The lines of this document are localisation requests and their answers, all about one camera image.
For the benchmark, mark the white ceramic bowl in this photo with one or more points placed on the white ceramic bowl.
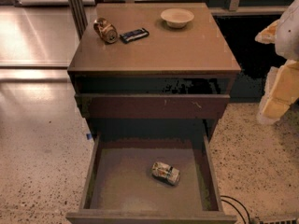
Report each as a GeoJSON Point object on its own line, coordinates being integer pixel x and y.
{"type": "Point", "coordinates": [177, 17]}

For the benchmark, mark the brown wooden drawer cabinet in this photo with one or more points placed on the brown wooden drawer cabinet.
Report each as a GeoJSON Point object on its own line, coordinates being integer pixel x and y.
{"type": "Point", "coordinates": [194, 59]}

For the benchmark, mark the brown soda can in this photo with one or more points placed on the brown soda can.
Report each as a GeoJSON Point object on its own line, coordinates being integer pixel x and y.
{"type": "Point", "coordinates": [105, 30]}

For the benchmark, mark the dark blue snack bar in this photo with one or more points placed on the dark blue snack bar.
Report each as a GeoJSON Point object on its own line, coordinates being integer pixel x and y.
{"type": "Point", "coordinates": [134, 35]}

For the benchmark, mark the closed top drawer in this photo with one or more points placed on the closed top drawer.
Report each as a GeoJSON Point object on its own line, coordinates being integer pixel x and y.
{"type": "Point", "coordinates": [152, 106]}

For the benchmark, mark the grey power strip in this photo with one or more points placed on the grey power strip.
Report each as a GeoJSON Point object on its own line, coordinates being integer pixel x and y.
{"type": "Point", "coordinates": [275, 220]}

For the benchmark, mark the crushed 7up can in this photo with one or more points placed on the crushed 7up can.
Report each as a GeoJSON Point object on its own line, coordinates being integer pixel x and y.
{"type": "Point", "coordinates": [165, 172]}

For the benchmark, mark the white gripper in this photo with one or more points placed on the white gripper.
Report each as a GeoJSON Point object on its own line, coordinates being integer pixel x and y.
{"type": "Point", "coordinates": [290, 36]}

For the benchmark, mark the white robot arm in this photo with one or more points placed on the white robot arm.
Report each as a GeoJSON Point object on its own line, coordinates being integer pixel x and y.
{"type": "Point", "coordinates": [287, 40]}

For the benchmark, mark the blue tape piece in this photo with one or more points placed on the blue tape piece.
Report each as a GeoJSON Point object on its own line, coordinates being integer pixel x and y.
{"type": "Point", "coordinates": [89, 136]}

